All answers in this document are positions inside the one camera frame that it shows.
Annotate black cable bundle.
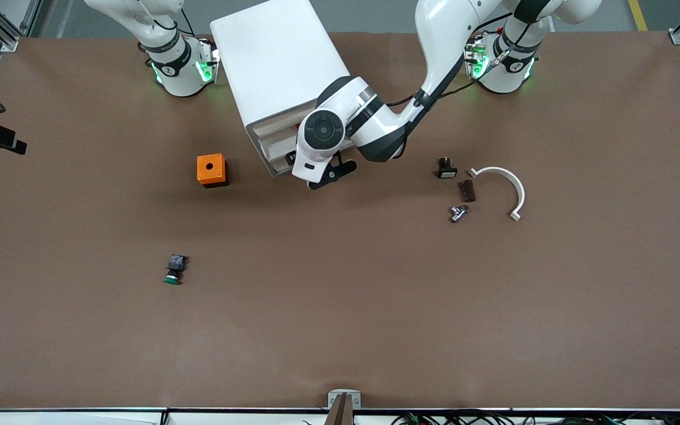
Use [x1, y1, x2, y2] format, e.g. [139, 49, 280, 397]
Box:
[302, 410, 680, 425]

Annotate orange button enclosure box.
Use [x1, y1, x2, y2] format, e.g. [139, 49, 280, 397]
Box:
[197, 153, 229, 188]

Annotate white drawer cabinet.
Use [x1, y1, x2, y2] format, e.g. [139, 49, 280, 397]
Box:
[210, 0, 359, 178]

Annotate grey mounting bracket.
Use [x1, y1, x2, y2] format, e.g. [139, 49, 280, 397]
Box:
[328, 389, 362, 410]

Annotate white curved pipe clamp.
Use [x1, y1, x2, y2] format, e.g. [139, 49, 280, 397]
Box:
[468, 166, 526, 223]

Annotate green push button switch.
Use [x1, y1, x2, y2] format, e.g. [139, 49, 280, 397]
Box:
[164, 254, 189, 286]

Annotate brown upright post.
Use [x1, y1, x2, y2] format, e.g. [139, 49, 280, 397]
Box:
[325, 394, 355, 425]

